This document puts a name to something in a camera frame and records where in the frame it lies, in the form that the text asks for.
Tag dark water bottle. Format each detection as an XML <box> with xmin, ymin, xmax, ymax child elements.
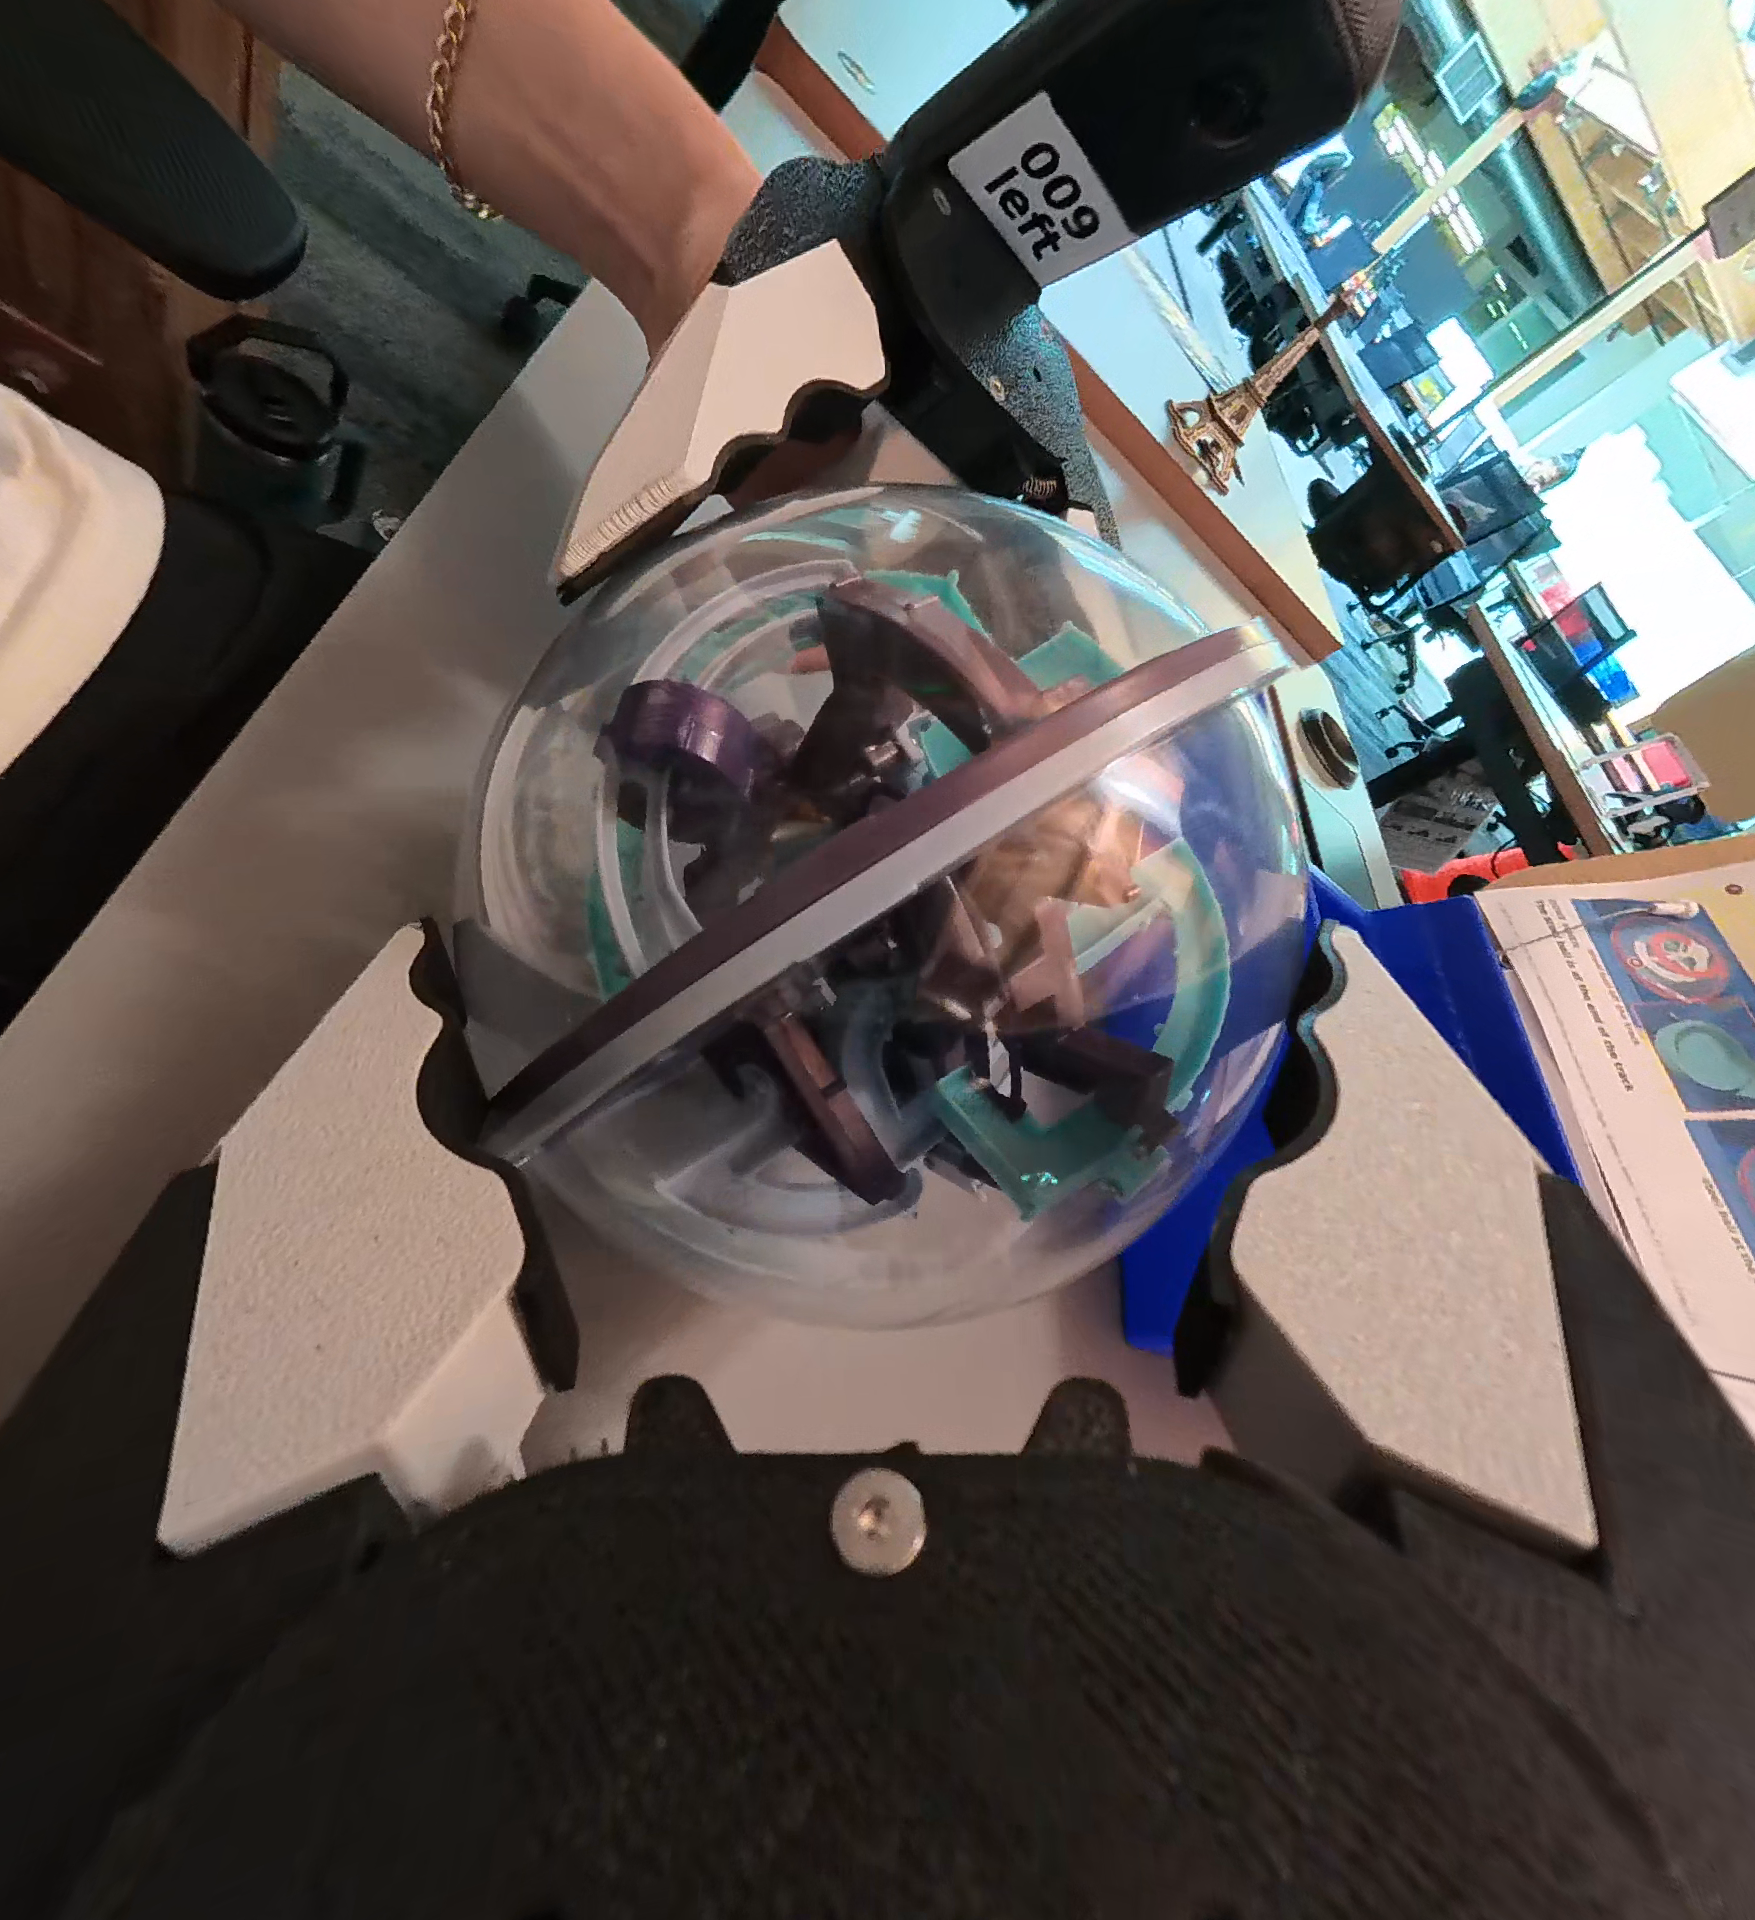
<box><xmin>185</xmin><ymin>314</ymin><xmax>373</xmax><ymax>529</ymax></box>

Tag clear plastic maze ball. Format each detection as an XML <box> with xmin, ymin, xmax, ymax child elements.
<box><xmin>453</xmin><ymin>485</ymin><xmax>1305</xmax><ymax>1331</ymax></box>

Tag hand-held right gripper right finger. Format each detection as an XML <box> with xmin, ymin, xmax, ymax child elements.
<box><xmin>1169</xmin><ymin>918</ymin><xmax>1602</xmax><ymax>1556</ymax></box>

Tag printed instruction sheet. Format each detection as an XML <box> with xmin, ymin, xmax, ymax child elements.
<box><xmin>1477</xmin><ymin>847</ymin><xmax>1755</xmax><ymax>1473</ymax></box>

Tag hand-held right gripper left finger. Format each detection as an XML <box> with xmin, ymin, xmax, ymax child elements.
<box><xmin>155</xmin><ymin>918</ymin><xmax>588</xmax><ymax>1556</ymax></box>

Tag person's dark pants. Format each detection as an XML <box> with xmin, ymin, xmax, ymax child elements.
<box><xmin>0</xmin><ymin>495</ymin><xmax>372</xmax><ymax>1134</ymax></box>

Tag metal tower model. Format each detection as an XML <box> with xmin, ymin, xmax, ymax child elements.
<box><xmin>1165</xmin><ymin>293</ymin><xmax>1347</xmax><ymax>502</ymax></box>

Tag blue plastic bin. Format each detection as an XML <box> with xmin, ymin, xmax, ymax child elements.
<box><xmin>1118</xmin><ymin>864</ymin><xmax>1585</xmax><ymax>1359</ymax></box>

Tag person's left hand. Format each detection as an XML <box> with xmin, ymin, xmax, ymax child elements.
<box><xmin>477</xmin><ymin>0</ymin><xmax>771</xmax><ymax>354</ymax></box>

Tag black round desk grommet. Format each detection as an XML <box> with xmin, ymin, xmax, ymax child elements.
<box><xmin>1293</xmin><ymin>701</ymin><xmax>1372</xmax><ymax>793</ymax></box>

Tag gold chain bracelet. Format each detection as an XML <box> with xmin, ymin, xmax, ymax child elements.
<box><xmin>422</xmin><ymin>0</ymin><xmax>507</xmax><ymax>228</ymax></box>

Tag person's white shirt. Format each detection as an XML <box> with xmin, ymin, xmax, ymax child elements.
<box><xmin>0</xmin><ymin>317</ymin><xmax>169</xmax><ymax>852</ymax></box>

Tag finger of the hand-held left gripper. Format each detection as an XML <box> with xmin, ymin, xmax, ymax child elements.
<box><xmin>545</xmin><ymin>240</ymin><xmax>902</xmax><ymax>603</ymax></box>

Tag black office chair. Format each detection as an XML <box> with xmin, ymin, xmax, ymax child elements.
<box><xmin>1305</xmin><ymin>449</ymin><xmax>1469</xmax><ymax>634</ymax></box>
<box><xmin>0</xmin><ymin>0</ymin><xmax>315</xmax><ymax>304</ymax></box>

